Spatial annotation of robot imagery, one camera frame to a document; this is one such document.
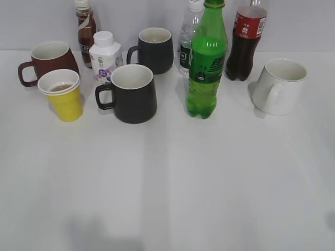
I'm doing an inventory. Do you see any rear black mug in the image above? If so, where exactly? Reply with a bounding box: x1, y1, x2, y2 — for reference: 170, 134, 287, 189
126, 27, 174, 75

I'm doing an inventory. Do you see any front black mug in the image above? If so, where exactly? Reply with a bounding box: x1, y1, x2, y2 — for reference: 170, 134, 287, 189
95, 64, 158, 124

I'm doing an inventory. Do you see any cola bottle red label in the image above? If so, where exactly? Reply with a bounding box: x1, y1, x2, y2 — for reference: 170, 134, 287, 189
226, 1, 267, 81

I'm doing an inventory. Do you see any brown ceramic mug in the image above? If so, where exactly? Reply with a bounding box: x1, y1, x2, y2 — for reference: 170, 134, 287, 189
18, 41, 80, 87

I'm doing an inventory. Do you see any brown coffee drink bottle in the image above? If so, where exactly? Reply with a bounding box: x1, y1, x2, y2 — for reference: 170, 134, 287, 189
74, 0, 97, 68

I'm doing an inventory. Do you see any white milk carton bottle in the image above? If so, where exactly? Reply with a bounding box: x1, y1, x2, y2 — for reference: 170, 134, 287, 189
89, 31, 123, 85

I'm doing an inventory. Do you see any green soda bottle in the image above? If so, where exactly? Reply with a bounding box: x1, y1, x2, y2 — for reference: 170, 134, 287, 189
186, 0, 228, 119

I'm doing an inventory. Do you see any clear water bottle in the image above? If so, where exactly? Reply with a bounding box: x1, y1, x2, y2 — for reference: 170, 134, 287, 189
179, 1, 205, 77

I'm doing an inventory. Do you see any white ceramic mug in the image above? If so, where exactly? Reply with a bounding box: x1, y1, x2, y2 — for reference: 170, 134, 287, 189
252, 58, 307, 116

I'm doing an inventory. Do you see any black mug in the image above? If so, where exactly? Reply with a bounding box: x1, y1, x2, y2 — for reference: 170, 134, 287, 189
95, 64, 158, 124
126, 27, 174, 75

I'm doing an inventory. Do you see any yellow paper cup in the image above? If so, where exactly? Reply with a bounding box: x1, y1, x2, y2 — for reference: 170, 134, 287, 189
38, 69, 83, 122

